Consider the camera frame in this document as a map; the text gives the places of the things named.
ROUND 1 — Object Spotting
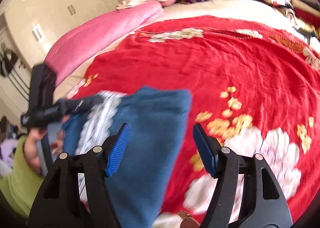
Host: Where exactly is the blue denim pants lace trim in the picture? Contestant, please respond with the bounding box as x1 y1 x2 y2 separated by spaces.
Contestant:
48 87 191 227

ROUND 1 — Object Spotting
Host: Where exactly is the person's left hand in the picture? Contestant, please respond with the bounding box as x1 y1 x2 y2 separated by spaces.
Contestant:
23 115 71 177

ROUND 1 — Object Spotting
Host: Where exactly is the pink plush blanket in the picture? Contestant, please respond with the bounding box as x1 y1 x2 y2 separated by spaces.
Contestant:
44 1 164 86

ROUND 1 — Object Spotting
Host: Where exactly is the red floral bed sheet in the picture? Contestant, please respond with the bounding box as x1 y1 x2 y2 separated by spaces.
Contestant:
66 16 319 227

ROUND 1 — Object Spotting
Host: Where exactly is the pile of folded clothes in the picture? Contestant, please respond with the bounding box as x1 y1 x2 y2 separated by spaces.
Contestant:
262 0 319 39

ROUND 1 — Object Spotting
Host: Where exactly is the cream wardrobe with handles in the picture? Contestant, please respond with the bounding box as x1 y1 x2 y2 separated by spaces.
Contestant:
1 0 118 120

